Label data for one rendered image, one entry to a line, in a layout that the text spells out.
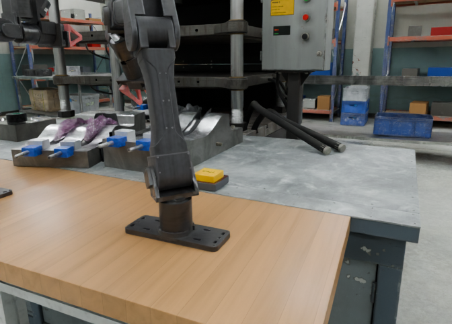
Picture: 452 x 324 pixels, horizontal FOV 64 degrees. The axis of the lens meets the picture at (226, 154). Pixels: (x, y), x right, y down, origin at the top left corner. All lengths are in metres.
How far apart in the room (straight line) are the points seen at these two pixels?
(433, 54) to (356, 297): 6.68
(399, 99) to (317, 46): 5.84
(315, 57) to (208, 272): 1.30
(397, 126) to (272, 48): 2.99
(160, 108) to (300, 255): 0.36
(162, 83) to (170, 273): 0.33
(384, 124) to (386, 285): 3.73
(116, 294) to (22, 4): 0.86
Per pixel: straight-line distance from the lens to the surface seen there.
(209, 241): 0.67
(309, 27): 1.75
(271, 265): 0.62
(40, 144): 1.29
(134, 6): 0.72
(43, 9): 1.24
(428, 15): 7.50
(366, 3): 7.32
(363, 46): 7.26
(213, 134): 1.24
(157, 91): 0.68
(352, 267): 0.95
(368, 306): 1.00
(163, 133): 0.67
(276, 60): 1.79
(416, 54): 7.47
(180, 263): 0.63
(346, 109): 6.64
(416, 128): 4.60
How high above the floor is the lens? 1.12
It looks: 15 degrees down
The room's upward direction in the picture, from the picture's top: 1 degrees counter-clockwise
